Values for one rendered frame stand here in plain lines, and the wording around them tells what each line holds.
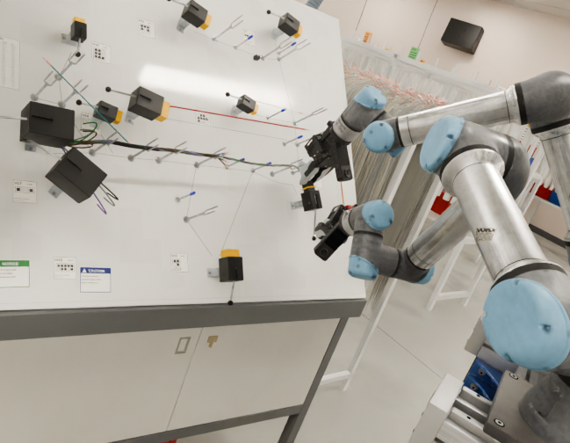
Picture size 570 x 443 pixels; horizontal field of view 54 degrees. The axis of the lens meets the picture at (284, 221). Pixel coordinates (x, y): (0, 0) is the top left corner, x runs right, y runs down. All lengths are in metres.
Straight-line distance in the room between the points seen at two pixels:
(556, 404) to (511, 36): 10.13
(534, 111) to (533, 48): 9.33
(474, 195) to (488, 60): 10.00
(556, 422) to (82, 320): 0.96
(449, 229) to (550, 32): 9.43
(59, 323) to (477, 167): 0.92
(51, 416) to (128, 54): 0.93
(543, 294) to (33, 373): 1.10
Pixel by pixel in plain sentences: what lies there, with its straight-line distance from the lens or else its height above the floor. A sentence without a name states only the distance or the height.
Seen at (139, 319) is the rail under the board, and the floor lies 0.84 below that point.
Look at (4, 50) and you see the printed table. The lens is 1.44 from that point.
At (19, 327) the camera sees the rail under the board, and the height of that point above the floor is 0.83.
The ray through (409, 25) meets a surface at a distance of 12.11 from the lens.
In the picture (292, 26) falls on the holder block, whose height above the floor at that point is 1.59.
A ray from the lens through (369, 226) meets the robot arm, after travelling 1.38.
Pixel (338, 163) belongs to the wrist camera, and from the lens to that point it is 1.58.
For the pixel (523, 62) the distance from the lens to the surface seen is 10.67.
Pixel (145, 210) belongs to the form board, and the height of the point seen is 1.06.
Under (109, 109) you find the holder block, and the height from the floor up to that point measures 1.27.
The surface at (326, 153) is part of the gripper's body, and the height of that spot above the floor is 1.30.
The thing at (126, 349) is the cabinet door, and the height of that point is 0.72.
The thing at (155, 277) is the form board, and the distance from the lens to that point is 1.42.
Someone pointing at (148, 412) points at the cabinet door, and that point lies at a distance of 1.70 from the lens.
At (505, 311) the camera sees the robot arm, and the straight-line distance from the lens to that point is 0.84.
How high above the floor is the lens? 1.57
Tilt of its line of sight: 18 degrees down
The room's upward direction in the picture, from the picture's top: 21 degrees clockwise
